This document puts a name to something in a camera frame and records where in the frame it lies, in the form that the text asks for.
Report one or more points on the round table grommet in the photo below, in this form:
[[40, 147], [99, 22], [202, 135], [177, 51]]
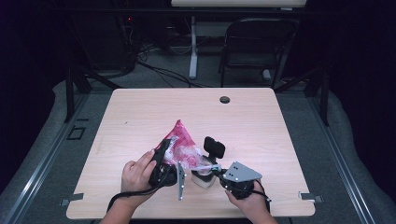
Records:
[[224, 100]]

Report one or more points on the person's left hand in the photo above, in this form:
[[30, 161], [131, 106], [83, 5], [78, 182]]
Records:
[[137, 177]]

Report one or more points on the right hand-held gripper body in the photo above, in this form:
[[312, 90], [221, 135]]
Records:
[[241, 179]]

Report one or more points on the white desk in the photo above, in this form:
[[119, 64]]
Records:
[[193, 46]]

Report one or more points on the black folding chair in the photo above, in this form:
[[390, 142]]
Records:
[[255, 40]]

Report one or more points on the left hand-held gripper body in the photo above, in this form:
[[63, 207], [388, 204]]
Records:
[[163, 175]]

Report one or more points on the dark equipment with red light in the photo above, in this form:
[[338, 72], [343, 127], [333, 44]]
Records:
[[124, 40]]

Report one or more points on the grey metal floor rail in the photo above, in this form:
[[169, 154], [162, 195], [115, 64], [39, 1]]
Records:
[[342, 165], [46, 165]]

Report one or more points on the person's right hand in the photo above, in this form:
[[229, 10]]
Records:
[[253, 203]]

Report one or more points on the clear jar with black lid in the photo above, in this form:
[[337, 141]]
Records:
[[214, 147]]

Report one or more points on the grey table edge clamp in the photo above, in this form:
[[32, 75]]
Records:
[[309, 196], [73, 198]]

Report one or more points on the red and white plastic bag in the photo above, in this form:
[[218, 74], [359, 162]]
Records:
[[183, 146]]

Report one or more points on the black metal frame stand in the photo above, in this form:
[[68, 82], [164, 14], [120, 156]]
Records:
[[70, 93], [325, 99]]

